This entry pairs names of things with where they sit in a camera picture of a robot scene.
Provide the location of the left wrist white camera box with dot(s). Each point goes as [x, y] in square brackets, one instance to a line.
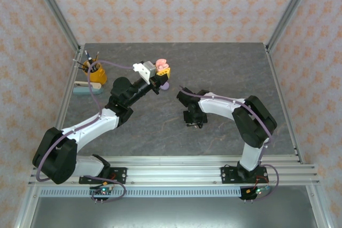
[147, 69]

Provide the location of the aluminium frame leg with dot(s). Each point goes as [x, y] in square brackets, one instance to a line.
[317, 206]
[28, 206]

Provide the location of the yellow pencil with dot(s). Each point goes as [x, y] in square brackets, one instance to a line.
[96, 58]

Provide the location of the teal and beige stapler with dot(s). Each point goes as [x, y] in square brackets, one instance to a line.
[82, 91]

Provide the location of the black pen with white cap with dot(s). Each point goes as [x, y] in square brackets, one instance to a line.
[88, 58]

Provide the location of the orange pen cup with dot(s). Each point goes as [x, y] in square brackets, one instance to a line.
[97, 77]

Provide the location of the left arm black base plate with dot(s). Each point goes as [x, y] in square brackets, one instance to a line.
[120, 174]

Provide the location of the silver tipped dark pen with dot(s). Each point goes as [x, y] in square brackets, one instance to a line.
[92, 65]

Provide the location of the pink earbud charging case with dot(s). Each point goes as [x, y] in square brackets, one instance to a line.
[161, 62]

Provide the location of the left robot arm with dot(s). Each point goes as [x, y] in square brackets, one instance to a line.
[58, 158]

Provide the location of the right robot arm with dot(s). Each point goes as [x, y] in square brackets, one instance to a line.
[256, 121]

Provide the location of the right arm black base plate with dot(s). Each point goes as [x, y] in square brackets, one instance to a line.
[227, 174]

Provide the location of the aluminium table edge rail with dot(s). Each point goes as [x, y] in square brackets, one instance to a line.
[173, 160]

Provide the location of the grey metal panel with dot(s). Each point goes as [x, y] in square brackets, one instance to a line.
[173, 212]

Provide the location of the aluminium frame post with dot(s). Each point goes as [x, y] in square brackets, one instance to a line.
[289, 11]
[56, 11]

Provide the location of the purple earbud charging case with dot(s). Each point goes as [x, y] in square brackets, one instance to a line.
[165, 87]

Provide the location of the aluminium table side rail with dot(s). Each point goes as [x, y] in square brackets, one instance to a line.
[69, 81]
[276, 78]

